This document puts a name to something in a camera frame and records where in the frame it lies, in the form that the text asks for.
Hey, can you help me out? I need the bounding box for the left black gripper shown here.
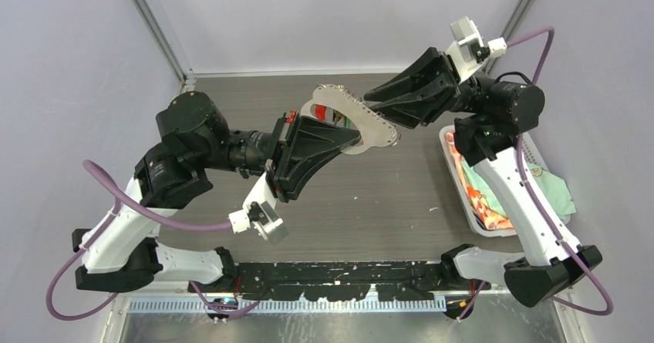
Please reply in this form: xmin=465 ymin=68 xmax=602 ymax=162
xmin=195 ymin=109 xmax=361 ymax=203

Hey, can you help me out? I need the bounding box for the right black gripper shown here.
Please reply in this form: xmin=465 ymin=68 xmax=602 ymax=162
xmin=362 ymin=46 xmax=497 ymax=129

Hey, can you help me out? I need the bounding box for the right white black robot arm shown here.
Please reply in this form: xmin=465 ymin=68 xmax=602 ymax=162
xmin=364 ymin=46 xmax=602 ymax=307

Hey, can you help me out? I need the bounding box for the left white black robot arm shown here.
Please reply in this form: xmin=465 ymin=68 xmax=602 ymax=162
xmin=73 ymin=92 xmax=361 ymax=293

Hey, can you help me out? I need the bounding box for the white plastic basket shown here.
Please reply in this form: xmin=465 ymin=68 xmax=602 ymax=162
xmin=439 ymin=126 xmax=577 ymax=237

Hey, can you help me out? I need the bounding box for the orange patterned cloth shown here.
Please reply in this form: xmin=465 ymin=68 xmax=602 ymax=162
xmin=445 ymin=130 xmax=514 ymax=231

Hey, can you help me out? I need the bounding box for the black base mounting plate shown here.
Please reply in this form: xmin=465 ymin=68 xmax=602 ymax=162
xmin=187 ymin=244 xmax=491 ymax=302

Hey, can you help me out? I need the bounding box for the green patterned cloth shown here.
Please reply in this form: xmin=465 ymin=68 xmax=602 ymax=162
xmin=462 ymin=149 xmax=578 ymax=219

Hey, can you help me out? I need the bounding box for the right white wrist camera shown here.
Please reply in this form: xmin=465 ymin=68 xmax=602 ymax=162
xmin=445 ymin=16 xmax=507 ymax=84

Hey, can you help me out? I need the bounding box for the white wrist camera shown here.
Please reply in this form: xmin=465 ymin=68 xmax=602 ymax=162
xmin=228 ymin=173 xmax=288 ymax=244
xmin=445 ymin=16 xmax=507 ymax=84

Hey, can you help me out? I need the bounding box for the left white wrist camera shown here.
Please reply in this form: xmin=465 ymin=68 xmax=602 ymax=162
xmin=228 ymin=173 xmax=288 ymax=244

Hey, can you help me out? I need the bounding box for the white slotted cable duct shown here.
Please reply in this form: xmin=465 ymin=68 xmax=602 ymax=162
xmin=126 ymin=295 xmax=447 ymax=314

